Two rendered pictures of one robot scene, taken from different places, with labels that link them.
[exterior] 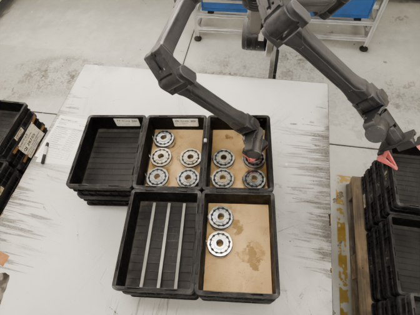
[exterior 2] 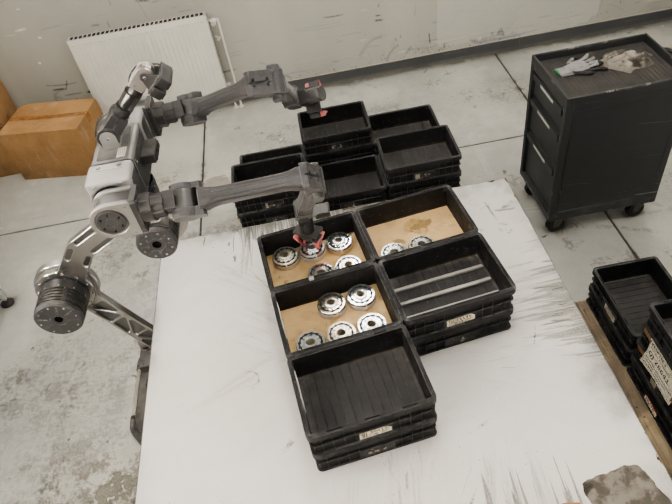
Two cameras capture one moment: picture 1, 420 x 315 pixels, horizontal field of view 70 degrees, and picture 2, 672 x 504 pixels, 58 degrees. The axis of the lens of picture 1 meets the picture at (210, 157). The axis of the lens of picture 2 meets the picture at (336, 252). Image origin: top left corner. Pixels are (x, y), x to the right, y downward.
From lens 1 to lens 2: 1.88 m
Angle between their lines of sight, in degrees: 60
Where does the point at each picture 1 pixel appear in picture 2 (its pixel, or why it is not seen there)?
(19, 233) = not seen: outside the picture
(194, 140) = (301, 315)
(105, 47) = not seen: outside the picture
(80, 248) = (495, 410)
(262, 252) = (412, 220)
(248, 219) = (384, 238)
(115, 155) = (356, 398)
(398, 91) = (100, 257)
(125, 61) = not seen: outside the picture
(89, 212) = (445, 427)
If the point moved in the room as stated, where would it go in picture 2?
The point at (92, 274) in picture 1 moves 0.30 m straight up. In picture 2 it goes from (515, 379) to (522, 325)
